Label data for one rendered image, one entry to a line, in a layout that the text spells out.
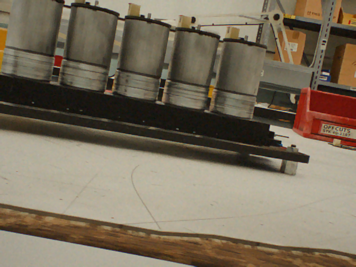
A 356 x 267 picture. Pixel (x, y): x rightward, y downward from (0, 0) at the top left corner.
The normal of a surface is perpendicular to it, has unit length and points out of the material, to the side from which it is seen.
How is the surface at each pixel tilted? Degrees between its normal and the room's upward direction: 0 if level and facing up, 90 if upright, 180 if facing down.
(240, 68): 90
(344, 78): 90
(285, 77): 90
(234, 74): 90
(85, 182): 0
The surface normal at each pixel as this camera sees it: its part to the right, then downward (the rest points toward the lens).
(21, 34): -0.21, 0.04
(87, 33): 0.05, 0.09
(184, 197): 0.19, -0.98
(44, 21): 0.60, 0.18
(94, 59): 0.38, 0.15
